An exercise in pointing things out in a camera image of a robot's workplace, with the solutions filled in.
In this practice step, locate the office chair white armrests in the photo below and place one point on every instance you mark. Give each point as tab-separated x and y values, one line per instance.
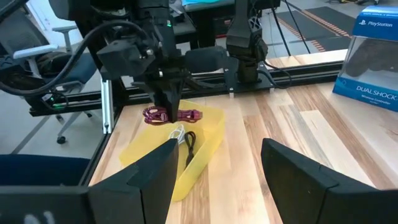
71	68

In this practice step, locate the yellow plastic tray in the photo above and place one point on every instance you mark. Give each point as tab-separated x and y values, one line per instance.
205	143

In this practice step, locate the blue seat cushion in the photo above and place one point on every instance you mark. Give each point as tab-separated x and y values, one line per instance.
40	169

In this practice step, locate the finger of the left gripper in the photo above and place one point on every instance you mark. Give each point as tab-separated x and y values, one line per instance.
164	102
177	96

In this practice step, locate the background desk teal top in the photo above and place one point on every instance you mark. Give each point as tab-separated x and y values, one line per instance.
205	4

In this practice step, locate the black hazard-striped floor mat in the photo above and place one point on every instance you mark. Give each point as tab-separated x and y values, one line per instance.
308	31
339	18

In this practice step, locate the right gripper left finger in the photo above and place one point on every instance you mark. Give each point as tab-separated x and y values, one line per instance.
146	189

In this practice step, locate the silver frame corner bracket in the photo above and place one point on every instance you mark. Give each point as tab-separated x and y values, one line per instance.
107	105

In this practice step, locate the blue PlayStation controller box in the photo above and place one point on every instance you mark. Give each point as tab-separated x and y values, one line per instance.
370	87

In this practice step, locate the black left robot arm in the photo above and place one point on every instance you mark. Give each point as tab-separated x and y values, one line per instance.
245	31

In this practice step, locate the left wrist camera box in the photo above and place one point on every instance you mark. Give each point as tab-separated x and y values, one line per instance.
121	59

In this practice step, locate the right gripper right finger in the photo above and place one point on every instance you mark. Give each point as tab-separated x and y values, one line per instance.
298	186

